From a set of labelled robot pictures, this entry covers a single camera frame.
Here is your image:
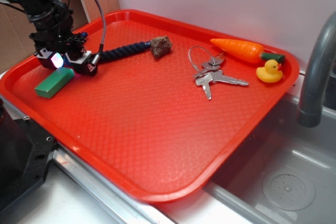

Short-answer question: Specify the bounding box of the silver key bunch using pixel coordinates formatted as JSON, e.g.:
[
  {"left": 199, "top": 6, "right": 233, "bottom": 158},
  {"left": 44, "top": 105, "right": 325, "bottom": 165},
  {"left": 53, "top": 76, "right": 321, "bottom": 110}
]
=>
[{"left": 188, "top": 46, "right": 249, "bottom": 100}]

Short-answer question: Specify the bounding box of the orange toy carrot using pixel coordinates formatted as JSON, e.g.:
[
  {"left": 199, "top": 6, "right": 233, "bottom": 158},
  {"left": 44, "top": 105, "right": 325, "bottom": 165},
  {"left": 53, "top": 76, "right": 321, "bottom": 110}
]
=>
[{"left": 210, "top": 38, "right": 286, "bottom": 64}]

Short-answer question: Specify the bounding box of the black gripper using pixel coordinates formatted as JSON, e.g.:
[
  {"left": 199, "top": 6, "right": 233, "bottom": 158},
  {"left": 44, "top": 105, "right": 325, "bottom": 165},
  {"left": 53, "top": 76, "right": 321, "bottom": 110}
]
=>
[{"left": 29, "top": 30, "right": 98, "bottom": 76}]

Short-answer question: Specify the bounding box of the dark blue rope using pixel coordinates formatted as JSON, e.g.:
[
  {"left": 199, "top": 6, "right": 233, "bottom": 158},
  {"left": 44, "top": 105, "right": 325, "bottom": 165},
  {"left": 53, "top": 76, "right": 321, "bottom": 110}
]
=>
[{"left": 99, "top": 40, "right": 152, "bottom": 63}]

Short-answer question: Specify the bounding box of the grey faucet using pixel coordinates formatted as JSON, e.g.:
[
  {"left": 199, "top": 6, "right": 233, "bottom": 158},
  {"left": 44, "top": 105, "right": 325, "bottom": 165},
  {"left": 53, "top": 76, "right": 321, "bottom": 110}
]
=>
[{"left": 297, "top": 13, "right": 335, "bottom": 127}]

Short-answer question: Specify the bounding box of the yellow rubber duck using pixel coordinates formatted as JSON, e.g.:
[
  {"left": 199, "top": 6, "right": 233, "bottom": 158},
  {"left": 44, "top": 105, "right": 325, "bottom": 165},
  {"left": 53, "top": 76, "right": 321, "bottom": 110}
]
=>
[{"left": 256, "top": 59, "right": 283, "bottom": 83}]

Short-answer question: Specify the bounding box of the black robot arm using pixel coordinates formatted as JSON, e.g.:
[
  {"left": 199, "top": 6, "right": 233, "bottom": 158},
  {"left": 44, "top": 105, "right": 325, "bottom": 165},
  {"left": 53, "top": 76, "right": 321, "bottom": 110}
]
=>
[{"left": 1, "top": 0, "right": 100, "bottom": 76}]

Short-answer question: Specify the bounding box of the brown cardboard panel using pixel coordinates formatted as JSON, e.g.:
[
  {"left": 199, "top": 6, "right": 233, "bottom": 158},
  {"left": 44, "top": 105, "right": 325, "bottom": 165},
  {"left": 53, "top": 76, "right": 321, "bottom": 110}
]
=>
[{"left": 1, "top": 0, "right": 120, "bottom": 73}]

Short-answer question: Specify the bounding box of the red plastic tray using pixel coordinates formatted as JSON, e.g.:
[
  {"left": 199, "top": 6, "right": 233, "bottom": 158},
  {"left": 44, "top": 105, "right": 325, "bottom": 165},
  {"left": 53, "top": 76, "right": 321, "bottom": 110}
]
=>
[{"left": 1, "top": 10, "right": 299, "bottom": 203}]

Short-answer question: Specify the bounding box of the brown rock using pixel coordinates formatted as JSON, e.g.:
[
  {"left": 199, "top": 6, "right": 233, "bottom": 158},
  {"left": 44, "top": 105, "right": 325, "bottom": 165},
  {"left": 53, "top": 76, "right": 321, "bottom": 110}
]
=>
[{"left": 150, "top": 36, "right": 173, "bottom": 59}]

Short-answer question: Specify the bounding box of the braided grey cable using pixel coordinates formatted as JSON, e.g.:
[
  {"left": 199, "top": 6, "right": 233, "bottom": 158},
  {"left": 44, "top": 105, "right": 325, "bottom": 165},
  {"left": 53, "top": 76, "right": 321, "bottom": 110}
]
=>
[{"left": 75, "top": 0, "right": 107, "bottom": 65}]

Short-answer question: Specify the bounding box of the grey sink basin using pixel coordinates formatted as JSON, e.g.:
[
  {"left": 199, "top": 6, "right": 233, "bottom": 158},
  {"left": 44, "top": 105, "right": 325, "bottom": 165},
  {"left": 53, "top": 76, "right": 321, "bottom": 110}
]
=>
[{"left": 167, "top": 95, "right": 336, "bottom": 224}]

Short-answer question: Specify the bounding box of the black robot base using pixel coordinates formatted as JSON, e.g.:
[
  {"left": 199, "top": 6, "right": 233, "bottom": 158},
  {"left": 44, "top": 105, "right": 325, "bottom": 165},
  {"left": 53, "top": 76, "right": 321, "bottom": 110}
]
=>
[{"left": 1, "top": 100, "right": 56, "bottom": 214}]

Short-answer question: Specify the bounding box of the green rectangular block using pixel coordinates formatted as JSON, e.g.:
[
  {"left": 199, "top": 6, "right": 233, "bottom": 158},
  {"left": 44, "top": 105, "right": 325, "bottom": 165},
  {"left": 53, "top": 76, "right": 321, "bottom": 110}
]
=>
[{"left": 34, "top": 68, "right": 75, "bottom": 99}]

